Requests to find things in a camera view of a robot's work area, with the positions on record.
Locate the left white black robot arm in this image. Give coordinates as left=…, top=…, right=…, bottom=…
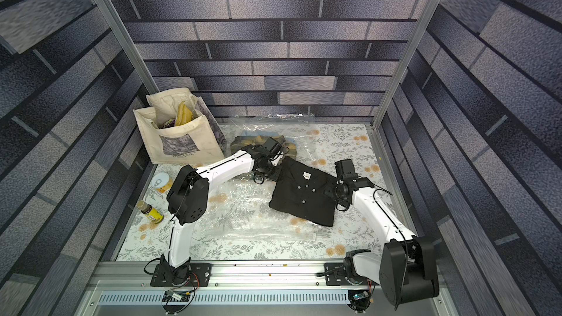
left=157, top=138, right=288, bottom=286

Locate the clear plastic vacuum bag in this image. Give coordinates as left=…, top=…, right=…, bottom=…
left=194, top=114, right=364, bottom=243

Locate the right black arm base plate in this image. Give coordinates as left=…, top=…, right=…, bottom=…
left=316, top=262, right=378, bottom=288

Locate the floral patterned table cloth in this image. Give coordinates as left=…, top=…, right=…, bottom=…
left=116, top=122, right=414, bottom=262

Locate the yellow snack packet in tote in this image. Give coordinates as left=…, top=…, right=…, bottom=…
left=174, top=101, right=193, bottom=127

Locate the aluminium front rail frame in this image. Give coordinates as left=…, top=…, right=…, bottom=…
left=77, top=260, right=457, bottom=315

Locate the small circuit board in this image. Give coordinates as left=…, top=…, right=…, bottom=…
left=162, top=290, right=193, bottom=304
left=348, top=291, right=371, bottom=314

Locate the beige canvas tote bag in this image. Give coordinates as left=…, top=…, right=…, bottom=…
left=133, top=88, right=226, bottom=165

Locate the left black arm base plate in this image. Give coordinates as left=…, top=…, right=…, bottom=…
left=150, top=263, right=212, bottom=287

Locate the yellow black plaid shirt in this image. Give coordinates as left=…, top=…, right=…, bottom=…
left=230, top=135, right=297, bottom=159

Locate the black tray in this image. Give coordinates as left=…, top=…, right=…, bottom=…
left=269, top=158, right=337, bottom=227

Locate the left small circuit board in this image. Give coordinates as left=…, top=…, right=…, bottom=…
left=162, top=290, right=193, bottom=304

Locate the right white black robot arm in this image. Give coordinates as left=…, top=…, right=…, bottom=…
left=317, top=159, right=440, bottom=307

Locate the right small circuit board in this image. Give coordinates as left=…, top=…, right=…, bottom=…
left=348, top=291, right=371, bottom=314

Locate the small yellow capped bottle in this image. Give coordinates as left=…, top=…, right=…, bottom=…
left=136, top=200, right=164, bottom=224

